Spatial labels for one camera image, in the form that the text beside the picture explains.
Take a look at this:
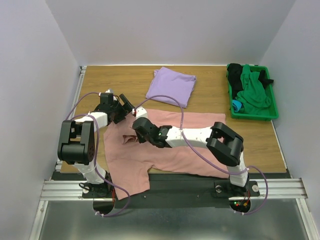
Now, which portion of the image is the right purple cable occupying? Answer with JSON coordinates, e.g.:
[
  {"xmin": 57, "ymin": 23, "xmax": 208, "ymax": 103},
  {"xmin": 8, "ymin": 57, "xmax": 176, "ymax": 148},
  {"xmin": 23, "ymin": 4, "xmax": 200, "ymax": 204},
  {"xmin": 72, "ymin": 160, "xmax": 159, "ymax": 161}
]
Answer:
[{"xmin": 133, "ymin": 95, "xmax": 270, "ymax": 216}]

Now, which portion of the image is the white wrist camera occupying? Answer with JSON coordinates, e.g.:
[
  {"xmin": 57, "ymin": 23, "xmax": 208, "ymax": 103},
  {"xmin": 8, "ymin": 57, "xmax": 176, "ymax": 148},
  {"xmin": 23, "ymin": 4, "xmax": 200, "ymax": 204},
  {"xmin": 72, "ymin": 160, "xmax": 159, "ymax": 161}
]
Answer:
[
  {"xmin": 131, "ymin": 106, "xmax": 148, "ymax": 120},
  {"xmin": 98, "ymin": 88, "xmax": 114, "ymax": 96}
]

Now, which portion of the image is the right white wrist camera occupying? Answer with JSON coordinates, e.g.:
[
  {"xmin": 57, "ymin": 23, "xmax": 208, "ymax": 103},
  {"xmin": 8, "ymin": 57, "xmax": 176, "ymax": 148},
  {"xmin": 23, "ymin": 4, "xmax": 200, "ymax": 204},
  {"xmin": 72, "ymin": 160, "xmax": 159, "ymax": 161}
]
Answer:
[{"xmin": 131, "ymin": 106, "xmax": 148, "ymax": 120}]

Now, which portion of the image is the blue garment in bin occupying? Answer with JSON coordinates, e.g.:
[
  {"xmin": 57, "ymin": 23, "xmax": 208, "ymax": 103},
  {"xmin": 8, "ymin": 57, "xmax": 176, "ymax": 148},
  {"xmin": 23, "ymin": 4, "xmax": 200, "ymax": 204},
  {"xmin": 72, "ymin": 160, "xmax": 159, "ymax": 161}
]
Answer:
[{"xmin": 231, "ymin": 99, "xmax": 243, "ymax": 113}]

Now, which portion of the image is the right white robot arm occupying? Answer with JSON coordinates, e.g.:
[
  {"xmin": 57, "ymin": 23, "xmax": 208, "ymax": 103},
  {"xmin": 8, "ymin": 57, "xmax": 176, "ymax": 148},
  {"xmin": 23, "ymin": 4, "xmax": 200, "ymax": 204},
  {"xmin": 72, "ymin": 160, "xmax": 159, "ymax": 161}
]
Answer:
[{"xmin": 132, "ymin": 117, "xmax": 250, "ymax": 195}]

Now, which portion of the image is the green t shirt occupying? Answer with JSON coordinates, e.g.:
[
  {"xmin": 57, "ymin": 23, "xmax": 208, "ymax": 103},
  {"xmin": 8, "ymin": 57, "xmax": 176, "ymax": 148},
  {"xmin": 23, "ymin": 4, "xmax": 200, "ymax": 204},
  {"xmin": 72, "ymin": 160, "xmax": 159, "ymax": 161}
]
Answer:
[{"xmin": 235, "ymin": 64, "xmax": 271, "ymax": 116}]

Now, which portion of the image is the left aluminium rail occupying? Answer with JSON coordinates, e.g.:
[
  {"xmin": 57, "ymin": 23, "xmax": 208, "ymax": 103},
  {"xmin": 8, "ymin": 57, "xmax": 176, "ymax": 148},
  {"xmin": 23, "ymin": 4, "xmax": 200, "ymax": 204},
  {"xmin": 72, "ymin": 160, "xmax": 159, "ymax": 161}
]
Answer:
[{"xmin": 40, "ymin": 66, "xmax": 98, "ymax": 202}]

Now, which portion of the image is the green plastic bin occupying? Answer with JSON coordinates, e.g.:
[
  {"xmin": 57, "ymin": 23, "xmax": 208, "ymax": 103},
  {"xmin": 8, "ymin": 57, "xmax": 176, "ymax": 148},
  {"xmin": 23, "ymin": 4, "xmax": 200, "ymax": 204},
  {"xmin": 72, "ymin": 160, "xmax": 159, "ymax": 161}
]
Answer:
[{"xmin": 226, "ymin": 65, "xmax": 279, "ymax": 121}]

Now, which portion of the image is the right aluminium rail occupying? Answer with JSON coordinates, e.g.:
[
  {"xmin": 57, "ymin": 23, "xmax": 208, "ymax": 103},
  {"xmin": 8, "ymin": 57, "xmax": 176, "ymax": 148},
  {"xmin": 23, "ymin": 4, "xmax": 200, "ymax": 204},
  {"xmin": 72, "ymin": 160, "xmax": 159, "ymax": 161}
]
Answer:
[{"xmin": 228, "ymin": 177, "xmax": 310, "ymax": 201}]

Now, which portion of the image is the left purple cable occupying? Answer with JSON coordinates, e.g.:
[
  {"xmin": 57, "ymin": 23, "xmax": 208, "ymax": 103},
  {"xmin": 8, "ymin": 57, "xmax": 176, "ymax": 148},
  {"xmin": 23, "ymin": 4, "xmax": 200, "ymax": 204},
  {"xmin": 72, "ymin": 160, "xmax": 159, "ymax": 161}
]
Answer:
[{"xmin": 64, "ymin": 91, "xmax": 131, "ymax": 218}]

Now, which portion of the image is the black t shirt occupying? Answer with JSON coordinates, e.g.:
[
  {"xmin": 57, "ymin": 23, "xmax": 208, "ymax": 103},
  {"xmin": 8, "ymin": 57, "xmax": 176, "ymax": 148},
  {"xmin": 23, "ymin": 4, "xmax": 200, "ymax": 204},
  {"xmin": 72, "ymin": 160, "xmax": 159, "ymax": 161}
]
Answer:
[{"xmin": 227, "ymin": 63, "xmax": 274, "ymax": 95}]

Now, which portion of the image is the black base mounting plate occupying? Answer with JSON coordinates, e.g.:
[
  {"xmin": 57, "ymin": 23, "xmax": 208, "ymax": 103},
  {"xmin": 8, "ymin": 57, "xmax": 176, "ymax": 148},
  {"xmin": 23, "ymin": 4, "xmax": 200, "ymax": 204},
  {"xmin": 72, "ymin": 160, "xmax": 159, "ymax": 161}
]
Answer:
[{"xmin": 79, "ymin": 173, "xmax": 260, "ymax": 211}]

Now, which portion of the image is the purple t shirt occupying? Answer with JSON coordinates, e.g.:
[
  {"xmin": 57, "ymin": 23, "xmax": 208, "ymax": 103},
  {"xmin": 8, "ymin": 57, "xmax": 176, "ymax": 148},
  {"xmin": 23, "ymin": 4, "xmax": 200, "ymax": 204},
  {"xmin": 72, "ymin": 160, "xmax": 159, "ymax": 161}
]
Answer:
[{"xmin": 145, "ymin": 67, "xmax": 197, "ymax": 109}]

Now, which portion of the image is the purple cable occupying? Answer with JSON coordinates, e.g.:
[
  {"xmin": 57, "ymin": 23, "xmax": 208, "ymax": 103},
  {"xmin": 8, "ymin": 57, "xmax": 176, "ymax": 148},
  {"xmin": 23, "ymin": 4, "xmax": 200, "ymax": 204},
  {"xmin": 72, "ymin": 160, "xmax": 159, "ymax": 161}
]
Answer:
[
  {"xmin": 133, "ymin": 95, "xmax": 270, "ymax": 216},
  {"xmin": 64, "ymin": 91, "xmax": 131, "ymax": 218}
]

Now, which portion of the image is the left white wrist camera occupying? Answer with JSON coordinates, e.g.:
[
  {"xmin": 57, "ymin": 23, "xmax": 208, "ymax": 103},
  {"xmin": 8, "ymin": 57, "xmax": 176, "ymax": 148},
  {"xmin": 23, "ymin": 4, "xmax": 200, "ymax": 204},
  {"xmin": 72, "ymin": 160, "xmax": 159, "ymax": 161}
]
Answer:
[{"xmin": 98, "ymin": 88, "xmax": 114, "ymax": 96}]

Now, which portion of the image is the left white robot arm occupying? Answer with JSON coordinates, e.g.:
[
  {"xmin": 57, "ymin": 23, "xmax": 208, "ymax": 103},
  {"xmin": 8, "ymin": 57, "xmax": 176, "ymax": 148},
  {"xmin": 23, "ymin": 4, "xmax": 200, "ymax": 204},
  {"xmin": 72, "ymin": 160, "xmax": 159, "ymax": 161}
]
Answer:
[{"xmin": 57, "ymin": 90, "xmax": 134, "ymax": 197}]

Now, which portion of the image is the aluminium rail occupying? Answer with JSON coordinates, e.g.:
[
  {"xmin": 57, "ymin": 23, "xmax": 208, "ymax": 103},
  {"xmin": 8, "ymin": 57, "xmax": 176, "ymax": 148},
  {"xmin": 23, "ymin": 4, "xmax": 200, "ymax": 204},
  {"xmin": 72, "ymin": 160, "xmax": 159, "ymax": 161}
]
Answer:
[
  {"xmin": 228, "ymin": 177, "xmax": 310, "ymax": 201},
  {"xmin": 40, "ymin": 66, "xmax": 98, "ymax": 202}
]

